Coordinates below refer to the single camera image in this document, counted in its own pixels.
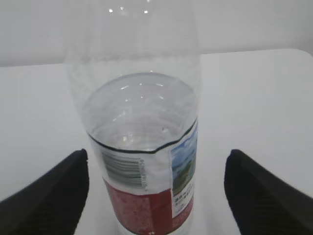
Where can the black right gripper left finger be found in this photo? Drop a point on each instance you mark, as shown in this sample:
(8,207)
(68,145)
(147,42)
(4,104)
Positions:
(51,205)

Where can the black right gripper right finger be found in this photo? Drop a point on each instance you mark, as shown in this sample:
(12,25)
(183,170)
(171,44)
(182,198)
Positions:
(263,204)

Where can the clear water bottle red label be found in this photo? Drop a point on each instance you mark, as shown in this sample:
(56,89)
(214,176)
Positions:
(135,75)

